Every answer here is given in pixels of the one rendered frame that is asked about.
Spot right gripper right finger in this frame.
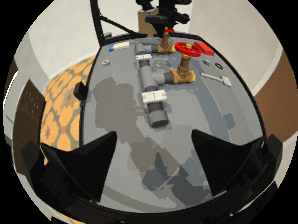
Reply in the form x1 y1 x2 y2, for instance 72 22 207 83
191 129 265 197

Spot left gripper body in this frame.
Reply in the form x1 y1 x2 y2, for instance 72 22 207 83
145 4 178 24

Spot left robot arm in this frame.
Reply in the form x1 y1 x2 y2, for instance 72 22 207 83
136 0 192 24

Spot red rectangular block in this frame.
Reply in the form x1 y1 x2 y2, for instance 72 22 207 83
194 41 215 56

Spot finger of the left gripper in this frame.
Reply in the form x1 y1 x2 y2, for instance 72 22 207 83
150 23 168 38
166 22 179 28

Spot grey pipe with red valve handwheels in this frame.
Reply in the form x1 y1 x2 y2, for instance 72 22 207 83
135 27 201 128

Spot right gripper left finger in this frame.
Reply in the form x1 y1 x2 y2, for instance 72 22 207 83
40 131 117 203

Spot small grey cylinder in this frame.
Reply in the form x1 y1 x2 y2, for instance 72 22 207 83
204 59 210 65

